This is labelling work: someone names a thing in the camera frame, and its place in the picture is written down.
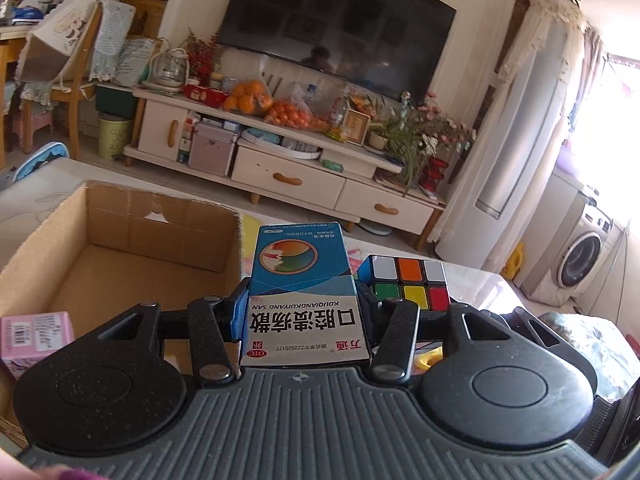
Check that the silver washing machine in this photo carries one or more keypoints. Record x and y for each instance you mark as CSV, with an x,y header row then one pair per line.
x,y
580,255

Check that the glass kettle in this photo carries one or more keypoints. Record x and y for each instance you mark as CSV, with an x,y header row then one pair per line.
x,y
170,70

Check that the colourful puzzle cube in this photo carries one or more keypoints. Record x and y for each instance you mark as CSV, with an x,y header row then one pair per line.
x,y
410,270

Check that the bag of oranges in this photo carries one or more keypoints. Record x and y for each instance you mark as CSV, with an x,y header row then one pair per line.
x,y
247,97

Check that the red stand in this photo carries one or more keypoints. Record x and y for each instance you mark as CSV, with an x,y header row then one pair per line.
x,y
432,172

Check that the wooden chair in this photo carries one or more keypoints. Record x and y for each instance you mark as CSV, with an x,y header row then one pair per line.
x,y
75,105

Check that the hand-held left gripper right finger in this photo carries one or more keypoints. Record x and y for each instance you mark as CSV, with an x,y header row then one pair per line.
x,y
395,335

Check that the small yellow plastic item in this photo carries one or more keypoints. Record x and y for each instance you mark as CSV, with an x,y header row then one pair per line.
x,y
430,357

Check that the green potted plant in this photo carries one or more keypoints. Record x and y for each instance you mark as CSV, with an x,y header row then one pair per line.
x,y
405,145

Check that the lace covered standing air conditioner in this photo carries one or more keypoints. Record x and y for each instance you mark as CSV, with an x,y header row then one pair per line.
x,y
520,160

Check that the pink barcode box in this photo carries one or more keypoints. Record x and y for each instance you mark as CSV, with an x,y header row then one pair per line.
x,y
35,335

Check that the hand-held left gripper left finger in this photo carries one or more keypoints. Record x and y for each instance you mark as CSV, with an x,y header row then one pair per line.
x,y
240,310

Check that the pink stool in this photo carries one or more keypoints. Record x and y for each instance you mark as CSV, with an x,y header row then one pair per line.
x,y
30,127

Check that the wooden picture frame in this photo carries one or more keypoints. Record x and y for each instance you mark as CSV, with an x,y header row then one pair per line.
x,y
356,127

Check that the pink artificial flowers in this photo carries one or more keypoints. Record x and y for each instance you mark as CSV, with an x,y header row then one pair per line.
x,y
445,125

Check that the red berry branches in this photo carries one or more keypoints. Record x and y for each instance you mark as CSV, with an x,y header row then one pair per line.
x,y
202,55

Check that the green trash can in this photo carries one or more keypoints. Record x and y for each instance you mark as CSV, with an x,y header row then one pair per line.
x,y
115,137

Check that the silver case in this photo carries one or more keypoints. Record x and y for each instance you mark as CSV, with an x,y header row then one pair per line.
x,y
211,150

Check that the cream television cabinet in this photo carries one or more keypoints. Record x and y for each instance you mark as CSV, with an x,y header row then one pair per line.
x,y
285,177

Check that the red box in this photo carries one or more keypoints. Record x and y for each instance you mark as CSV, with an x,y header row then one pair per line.
x,y
202,95

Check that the cardboard box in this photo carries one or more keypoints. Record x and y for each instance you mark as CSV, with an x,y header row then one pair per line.
x,y
125,240

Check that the black flat television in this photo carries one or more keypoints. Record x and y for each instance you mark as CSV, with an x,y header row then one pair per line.
x,y
340,20

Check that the white floor scale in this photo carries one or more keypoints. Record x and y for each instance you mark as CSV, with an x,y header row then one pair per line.
x,y
375,227

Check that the lace chair cover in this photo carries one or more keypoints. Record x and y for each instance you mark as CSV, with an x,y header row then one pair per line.
x,y
112,40

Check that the small green box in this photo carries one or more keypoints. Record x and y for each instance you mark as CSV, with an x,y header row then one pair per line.
x,y
333,164

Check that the white round tray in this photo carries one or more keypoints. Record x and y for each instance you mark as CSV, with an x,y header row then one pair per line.
x,y
280,145

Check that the yellow detergent bottle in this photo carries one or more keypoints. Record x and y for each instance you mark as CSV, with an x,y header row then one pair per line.
x,y
512,262

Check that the blue medicine box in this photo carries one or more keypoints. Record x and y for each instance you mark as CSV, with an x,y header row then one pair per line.
x,y
300,270

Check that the bag of tangerines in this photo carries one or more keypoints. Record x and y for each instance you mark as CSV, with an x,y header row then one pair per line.
x,y
292,112

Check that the beige tote bag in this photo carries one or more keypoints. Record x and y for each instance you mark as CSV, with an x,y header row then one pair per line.
x,y
60,35

